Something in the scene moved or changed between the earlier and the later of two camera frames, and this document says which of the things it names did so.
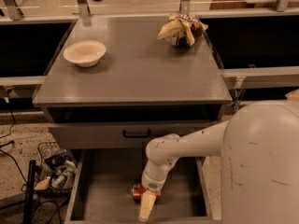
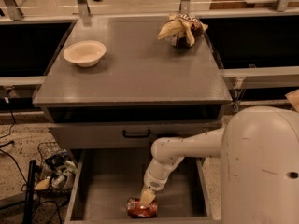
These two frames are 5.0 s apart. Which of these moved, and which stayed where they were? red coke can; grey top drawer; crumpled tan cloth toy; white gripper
Moved: red coke can
Stayed: grey top drawer; crumpled tan cloth toy; white gripper
